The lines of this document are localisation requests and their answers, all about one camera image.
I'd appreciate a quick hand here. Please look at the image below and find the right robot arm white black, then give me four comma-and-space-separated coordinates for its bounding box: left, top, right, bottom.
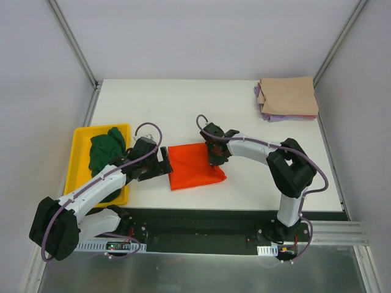
200, 123, 316, 244

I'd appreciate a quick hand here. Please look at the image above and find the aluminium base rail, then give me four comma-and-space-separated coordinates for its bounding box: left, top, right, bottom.
312, 221, 369, 246

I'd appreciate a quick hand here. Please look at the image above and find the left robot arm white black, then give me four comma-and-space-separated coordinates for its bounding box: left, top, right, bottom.
29, 137, 172, 262

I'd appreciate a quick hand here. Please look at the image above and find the folded lavender t-shirt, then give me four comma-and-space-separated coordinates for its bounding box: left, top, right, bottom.
254, 82, 293, 123

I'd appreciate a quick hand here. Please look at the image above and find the yellow plastic bin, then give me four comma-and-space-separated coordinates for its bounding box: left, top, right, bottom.
64, 124, 130, 195

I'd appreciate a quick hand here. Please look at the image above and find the right white cable duct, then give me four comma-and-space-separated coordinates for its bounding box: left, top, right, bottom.
257, 245, 279, 256

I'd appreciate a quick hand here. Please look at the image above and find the left aluminium frame post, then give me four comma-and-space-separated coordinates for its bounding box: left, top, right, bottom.
46, 0, 99, 89

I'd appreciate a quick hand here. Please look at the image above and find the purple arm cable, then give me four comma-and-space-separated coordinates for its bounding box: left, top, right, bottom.
195, 114, 331, 266
41, 121, 163, 262

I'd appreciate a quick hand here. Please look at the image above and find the folded tan t-shirt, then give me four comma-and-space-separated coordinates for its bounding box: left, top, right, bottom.
260, 76, 318, 117

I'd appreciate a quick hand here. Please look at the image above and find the left white cable duct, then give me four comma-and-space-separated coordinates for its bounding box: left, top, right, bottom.
75, 240, 147, 254

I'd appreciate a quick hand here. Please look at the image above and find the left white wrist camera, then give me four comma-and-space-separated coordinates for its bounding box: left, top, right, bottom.
142, 134, 154, 141

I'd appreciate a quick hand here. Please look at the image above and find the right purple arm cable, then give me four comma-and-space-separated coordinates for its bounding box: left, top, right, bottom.
195, 114, 331, 266

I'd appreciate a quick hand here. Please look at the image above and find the white cable duct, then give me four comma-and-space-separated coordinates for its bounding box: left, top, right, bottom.
257, 245, 279, 256
75, 240, 147, 254

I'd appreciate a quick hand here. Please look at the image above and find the green t-shirt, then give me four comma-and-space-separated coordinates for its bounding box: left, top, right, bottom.
88, 126, 132, 204

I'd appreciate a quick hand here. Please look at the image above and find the aluminium frame post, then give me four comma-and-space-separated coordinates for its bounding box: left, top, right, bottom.
313, 0, 370, 88
46, 0, 99, 89

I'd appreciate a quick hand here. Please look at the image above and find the right aluminium frame post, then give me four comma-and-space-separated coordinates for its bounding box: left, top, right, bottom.
313, 0, 370, 88

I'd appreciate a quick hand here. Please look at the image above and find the folded pink t-shirt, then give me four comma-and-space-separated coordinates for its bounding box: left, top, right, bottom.
301, 115, 317, 120

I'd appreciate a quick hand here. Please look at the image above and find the orange t-shirt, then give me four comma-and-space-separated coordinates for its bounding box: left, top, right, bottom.
168, 143, 227, 191

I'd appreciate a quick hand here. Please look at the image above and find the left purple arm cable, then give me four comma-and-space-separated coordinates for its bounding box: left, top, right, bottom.
41, 121, 163, 262

